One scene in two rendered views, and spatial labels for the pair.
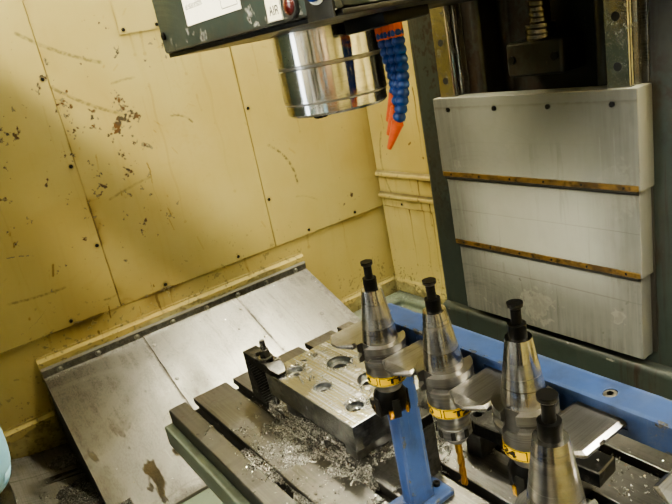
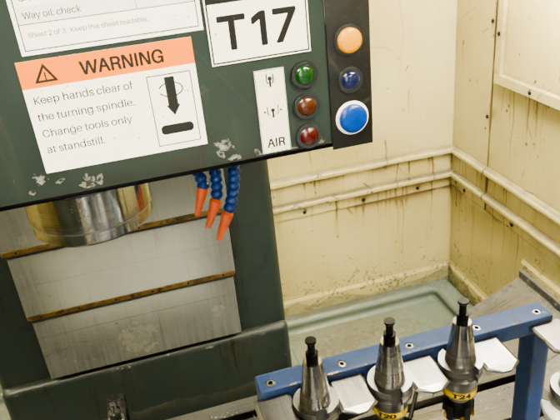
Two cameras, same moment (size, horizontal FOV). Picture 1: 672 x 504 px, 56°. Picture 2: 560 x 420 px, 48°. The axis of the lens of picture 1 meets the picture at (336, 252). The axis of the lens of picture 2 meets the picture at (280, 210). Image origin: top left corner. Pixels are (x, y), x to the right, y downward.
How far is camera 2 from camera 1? 0.82 m
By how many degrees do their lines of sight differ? 65
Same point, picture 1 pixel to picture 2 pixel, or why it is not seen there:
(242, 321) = not seen: outside the picture
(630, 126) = not seen: hidden behind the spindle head
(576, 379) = not seen: hidden behind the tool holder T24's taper
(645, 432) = (507, 334)
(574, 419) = (485, 351)
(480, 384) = (421, 372)
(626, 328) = (225, 316)
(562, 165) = (156, 208)
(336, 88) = (142, 198)
